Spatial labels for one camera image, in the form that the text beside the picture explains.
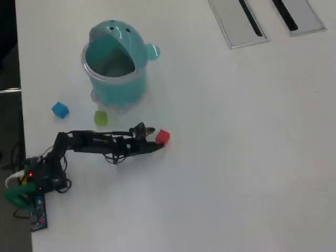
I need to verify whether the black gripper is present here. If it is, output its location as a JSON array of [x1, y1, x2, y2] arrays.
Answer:
[[125, 127, 165, 158]]

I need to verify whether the red cube block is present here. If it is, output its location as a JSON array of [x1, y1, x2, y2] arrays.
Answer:
[[155, 128, 171, 146]]

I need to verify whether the green cube block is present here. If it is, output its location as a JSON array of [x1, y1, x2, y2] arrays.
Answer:
[[94, 110, 109, 127]]

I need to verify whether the blue cube block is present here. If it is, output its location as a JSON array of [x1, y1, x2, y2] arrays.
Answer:
[[51, 101, 70, 119]]

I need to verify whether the teal whale-shaped bin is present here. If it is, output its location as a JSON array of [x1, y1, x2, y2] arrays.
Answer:
[[80, 20, 162, 114]]

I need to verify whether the blue circuit board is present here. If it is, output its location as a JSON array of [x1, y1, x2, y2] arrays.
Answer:
[[30, 195, 48, 232]]

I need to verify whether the green table clamp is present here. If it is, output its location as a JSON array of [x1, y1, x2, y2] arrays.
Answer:
[[3, 181, 37, 209]]

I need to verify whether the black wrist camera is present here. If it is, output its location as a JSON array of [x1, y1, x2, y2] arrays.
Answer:
[[129, 122, 146, 138]]

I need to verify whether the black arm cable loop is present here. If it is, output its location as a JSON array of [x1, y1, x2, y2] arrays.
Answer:
[[103, 153, 124, 165]]

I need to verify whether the black base cable bundle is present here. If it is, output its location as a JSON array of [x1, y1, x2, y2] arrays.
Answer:
[[52, 154, 72, 194]]

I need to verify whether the grey table cable hatch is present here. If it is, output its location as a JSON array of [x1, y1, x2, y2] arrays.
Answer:
[[267, 0, 328, 37], [208, 0, 271, 50]]

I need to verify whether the white cable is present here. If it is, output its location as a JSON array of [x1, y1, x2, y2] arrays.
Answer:
[[5, 170, 27, 188]]

